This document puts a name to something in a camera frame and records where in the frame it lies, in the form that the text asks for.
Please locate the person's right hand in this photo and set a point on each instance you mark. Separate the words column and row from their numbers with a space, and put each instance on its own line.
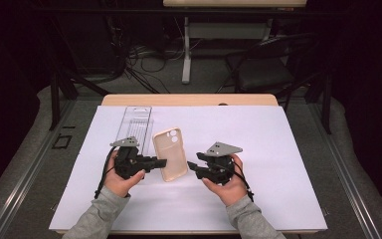
column 233, row 192

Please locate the aluminium floor rail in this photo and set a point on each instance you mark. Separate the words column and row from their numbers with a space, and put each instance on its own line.
column 344, row 176
column 23, row 179

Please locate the beige phone case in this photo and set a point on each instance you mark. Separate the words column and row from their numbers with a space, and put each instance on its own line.
column 172, row 156

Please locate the black chair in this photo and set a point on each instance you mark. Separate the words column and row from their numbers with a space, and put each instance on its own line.
column 262, row 76

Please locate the white-legged desk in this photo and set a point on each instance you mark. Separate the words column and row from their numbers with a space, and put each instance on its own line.
column 186, row 49

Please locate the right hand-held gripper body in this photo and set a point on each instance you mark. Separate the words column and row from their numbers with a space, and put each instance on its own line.
column 220, row 164

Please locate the wooden table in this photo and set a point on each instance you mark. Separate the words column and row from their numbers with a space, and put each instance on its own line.
column 185, row 99

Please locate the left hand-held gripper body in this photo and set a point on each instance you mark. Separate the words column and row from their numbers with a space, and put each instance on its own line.
column 129, row 162

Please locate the white table mat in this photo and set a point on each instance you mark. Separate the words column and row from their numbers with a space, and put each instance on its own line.
column 272, row 172

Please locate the dark table grommet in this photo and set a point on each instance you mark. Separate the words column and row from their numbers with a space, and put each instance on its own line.
column 223, row 104

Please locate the clear plastic tray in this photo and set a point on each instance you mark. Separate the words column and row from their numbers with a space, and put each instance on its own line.
column 136, row 122

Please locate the black metal stand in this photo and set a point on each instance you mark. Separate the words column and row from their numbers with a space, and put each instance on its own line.
column 54, row 99
column 327, row 106

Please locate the person's left hand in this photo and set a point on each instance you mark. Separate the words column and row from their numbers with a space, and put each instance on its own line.
column 121, row 186

